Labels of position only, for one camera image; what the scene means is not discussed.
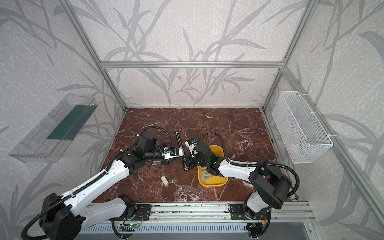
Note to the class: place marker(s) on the aluminium frame corner post right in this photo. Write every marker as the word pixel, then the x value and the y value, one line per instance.
pixel 307 15

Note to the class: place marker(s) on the white wire mesh basket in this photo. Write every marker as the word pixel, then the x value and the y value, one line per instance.
pixel 301 131

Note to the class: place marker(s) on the aluminium frame back crossbar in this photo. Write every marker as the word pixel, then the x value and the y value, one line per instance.
pixel 166 64

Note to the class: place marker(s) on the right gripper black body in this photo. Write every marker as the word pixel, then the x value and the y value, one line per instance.
pixel 190 160

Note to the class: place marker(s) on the beige mini stapler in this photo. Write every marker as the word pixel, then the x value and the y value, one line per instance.
pixel 165 181

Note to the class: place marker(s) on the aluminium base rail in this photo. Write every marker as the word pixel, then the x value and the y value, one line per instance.
pixel 220 212

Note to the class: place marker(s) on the clear plastic wall bin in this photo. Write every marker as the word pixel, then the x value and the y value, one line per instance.
pixel 48 141

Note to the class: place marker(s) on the circuit board right base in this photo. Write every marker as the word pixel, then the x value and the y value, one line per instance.
pixel 256 230

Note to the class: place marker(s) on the yellow plastic tray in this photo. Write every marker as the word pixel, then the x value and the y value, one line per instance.
pixel 208 180

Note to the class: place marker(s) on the green circuit board left base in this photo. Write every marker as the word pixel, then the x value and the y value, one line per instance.
pixel 129 227

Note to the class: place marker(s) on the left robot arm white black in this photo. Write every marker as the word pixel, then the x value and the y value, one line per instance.
pixel 64 217

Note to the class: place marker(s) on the black metal stapler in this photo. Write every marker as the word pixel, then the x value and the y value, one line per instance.
pixel 179 140

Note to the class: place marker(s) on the aluminium frame corner post left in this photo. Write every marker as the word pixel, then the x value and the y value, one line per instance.
pixel 70 13

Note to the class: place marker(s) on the aluminium frame corner post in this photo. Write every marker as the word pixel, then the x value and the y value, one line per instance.
pixel 70 13
pixel 307 15

